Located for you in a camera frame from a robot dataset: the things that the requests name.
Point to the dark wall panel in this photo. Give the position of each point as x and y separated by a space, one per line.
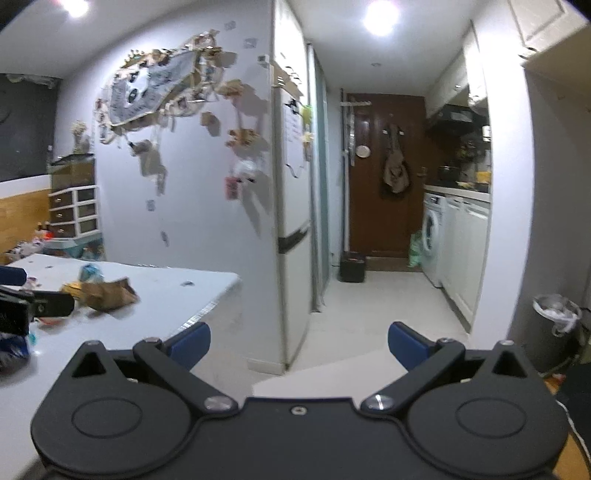
23 129

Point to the dark blue snack packet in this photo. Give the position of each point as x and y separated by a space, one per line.
14 349

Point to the frosted glass sliding door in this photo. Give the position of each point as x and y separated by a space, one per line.
321 184

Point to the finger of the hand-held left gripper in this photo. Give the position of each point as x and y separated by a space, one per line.
13 276
51 305

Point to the glass fish tank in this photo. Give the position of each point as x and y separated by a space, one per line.
71 173

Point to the white plastic wall bag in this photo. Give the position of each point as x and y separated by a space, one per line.
244 170

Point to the white paper sheet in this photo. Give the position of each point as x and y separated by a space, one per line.
293 138

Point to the yellow cardboard box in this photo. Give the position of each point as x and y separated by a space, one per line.
71 288

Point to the brown entrance door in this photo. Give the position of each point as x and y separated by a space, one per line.
369 207

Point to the white wall cabinet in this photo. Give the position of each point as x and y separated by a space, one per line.
545 23

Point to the round metal plate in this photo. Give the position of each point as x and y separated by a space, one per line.
362 151

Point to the green plastic bag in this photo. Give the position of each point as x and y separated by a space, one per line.
415 249

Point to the white upper kitchen cabinets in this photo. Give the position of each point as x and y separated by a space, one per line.
450 78

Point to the round ceiling light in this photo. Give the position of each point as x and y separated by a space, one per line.
74 7
381 16

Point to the panda wall hanging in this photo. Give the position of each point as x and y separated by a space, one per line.
147 90

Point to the white kitchen base cabinets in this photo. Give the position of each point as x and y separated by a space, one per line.
466 249

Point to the white drawer cabinet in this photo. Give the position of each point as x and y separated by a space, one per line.
74 210

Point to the teal snack packet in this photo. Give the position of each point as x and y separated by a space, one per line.
91 272

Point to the dried flower bouquet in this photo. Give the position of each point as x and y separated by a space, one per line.
81 136

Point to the wooden wall ornament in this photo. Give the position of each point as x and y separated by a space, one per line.
242 137

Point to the pink hanging tag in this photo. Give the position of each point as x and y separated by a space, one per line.
232 187

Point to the white refrigerator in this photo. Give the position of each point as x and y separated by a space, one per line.
293 207

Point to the white orange plastic bag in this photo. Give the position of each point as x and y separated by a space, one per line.
48 321

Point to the grey trash can white liner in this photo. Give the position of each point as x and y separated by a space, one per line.
549 346

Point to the black cooking pot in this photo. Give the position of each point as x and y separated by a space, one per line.
447 173

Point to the white washing machine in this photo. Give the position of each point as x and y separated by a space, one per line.
431 235

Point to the yellow kitchen container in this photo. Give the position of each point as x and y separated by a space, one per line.
483 177

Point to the brown paper bag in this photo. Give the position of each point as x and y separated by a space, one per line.
108 295

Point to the black floor box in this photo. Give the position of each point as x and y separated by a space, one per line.
353 268

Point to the black range hood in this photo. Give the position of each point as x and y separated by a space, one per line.
455 117

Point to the teal storage box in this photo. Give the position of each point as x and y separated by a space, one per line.
69 249

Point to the beige hanging bag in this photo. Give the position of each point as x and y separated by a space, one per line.
395 168

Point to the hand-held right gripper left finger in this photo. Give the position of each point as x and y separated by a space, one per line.
189 345

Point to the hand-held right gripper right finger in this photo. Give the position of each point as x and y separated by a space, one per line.
407 345

